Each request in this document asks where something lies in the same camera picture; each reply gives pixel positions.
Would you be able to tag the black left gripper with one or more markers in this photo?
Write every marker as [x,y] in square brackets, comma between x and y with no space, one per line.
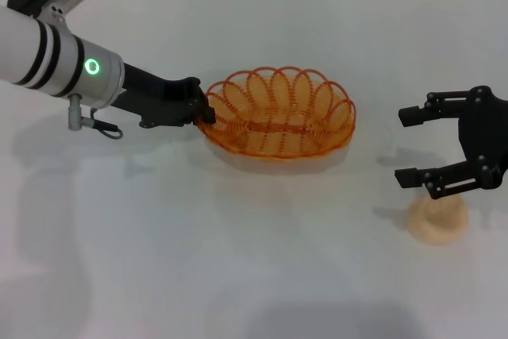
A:
[158,101]

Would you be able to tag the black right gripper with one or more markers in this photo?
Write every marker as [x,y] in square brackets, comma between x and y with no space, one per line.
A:
[486,132]

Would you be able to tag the cream round bun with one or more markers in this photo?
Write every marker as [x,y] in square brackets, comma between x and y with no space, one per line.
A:
[440,222]

